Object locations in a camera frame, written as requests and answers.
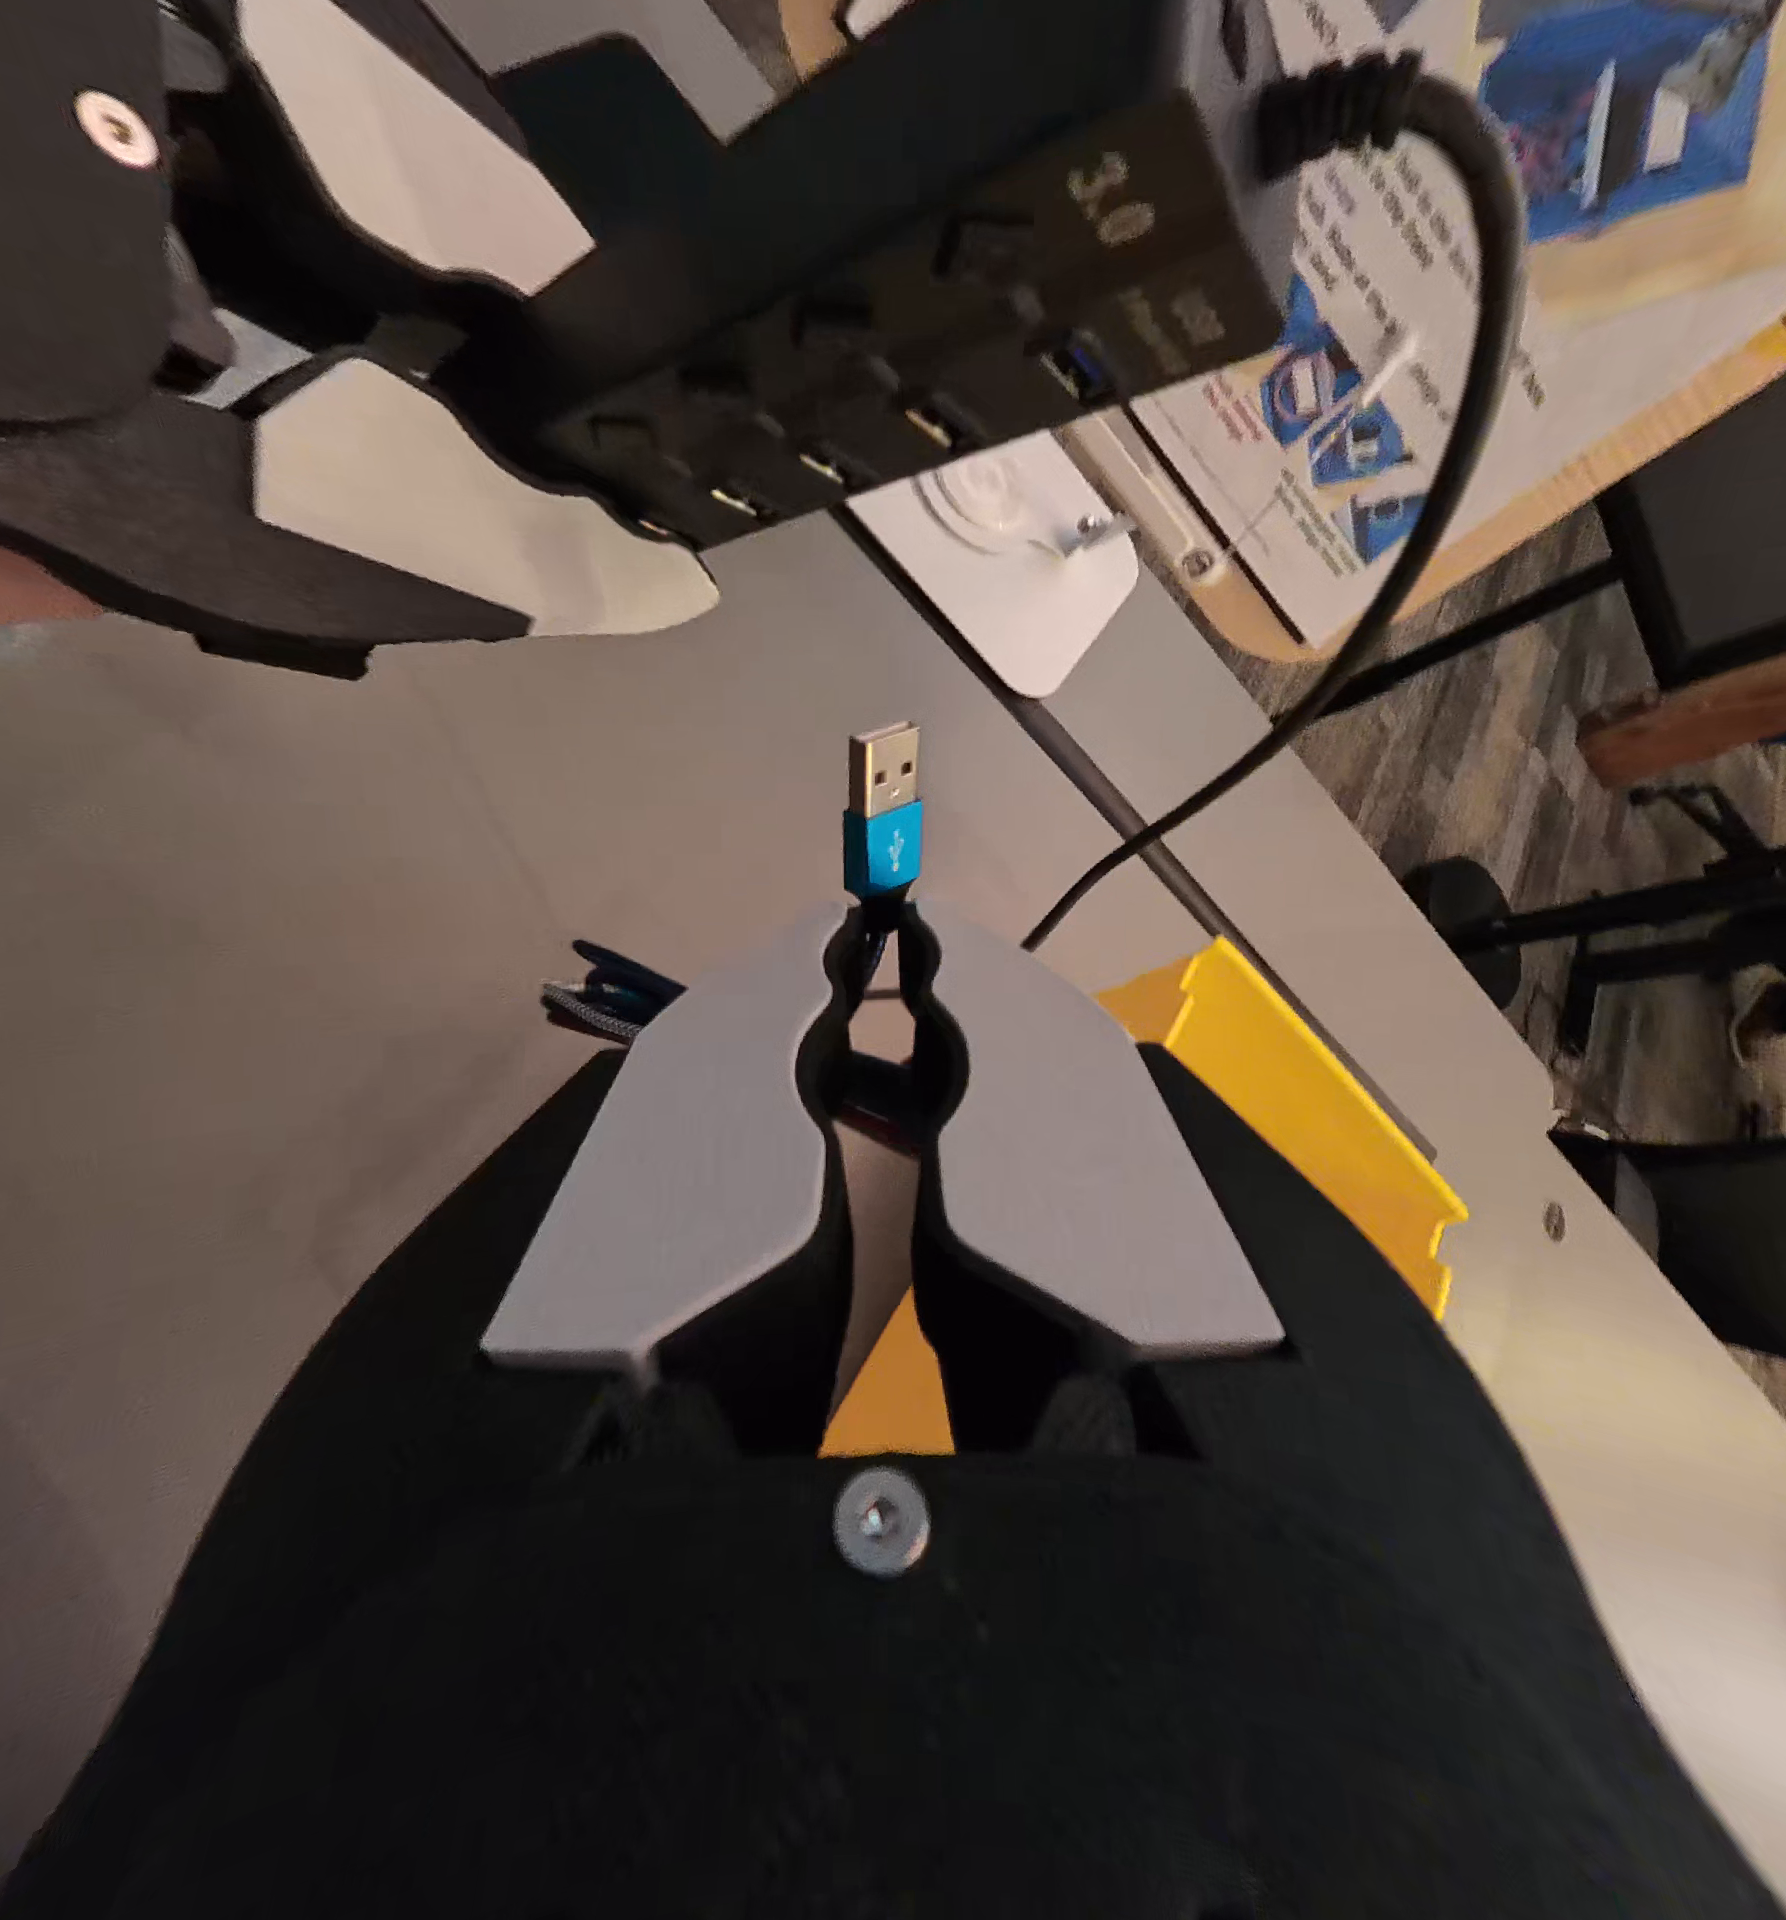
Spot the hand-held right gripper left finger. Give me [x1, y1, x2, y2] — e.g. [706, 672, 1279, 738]
[479, 903, 854, 1376]

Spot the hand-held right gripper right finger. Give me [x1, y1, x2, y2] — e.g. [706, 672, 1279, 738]
[911, 897, 1286, 1367]

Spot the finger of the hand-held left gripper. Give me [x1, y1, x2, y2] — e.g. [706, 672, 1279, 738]
[224, 0, 603, 368]
[251, 354, 725, 642]

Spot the yellow plastic bin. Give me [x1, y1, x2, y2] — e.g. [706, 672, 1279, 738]
[819, 936, 1468, 1459]

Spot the blue braided multi-plug cable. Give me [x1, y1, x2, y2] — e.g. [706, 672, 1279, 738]
[539, 720, 929, 1128]

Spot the black usb hub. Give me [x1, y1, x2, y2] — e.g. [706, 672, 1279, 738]
[525, 0, 1303, 549]

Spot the thick black hub cable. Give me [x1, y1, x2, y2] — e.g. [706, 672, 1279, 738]
[1022, 52, 1529, 956]

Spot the black round floor base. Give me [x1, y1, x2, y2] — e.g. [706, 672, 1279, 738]
[1404, 855, 1529, 1010]

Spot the black chair with grey seat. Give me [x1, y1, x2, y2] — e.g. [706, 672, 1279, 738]
[1553, 1117, 1786, 1367]

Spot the black monitor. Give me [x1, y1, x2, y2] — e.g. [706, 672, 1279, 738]
[1599, 337, 1786, 691]

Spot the printed instruction sheet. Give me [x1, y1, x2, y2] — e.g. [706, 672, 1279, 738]
[1117, 0, 1786, 646]

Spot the instruction sheet on stand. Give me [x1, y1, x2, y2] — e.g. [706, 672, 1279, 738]
[1185, 270, 1786, 666]

